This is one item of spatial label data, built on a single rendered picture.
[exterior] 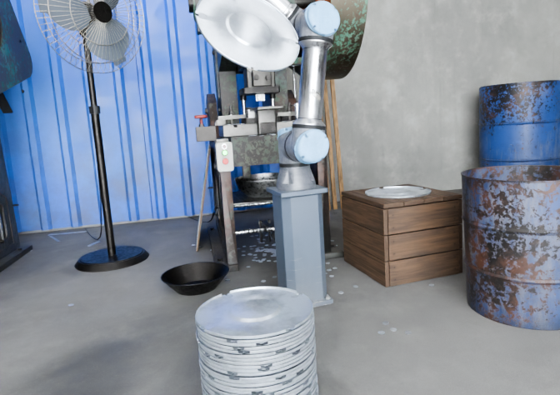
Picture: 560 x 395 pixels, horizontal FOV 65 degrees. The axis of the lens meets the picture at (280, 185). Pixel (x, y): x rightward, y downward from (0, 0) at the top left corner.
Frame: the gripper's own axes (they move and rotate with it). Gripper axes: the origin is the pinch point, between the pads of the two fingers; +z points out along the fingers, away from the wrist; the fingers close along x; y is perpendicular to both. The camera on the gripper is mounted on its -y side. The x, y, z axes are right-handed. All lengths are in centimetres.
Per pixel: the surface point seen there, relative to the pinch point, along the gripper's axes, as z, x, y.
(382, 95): -86, 112, 234
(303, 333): 82, 35, -9
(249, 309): 70, 43, -14
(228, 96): -66, 93, 65
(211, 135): -29, 85, 34
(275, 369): 86, 41, -17
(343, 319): 76, 73, 35
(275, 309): 73, 40, -10
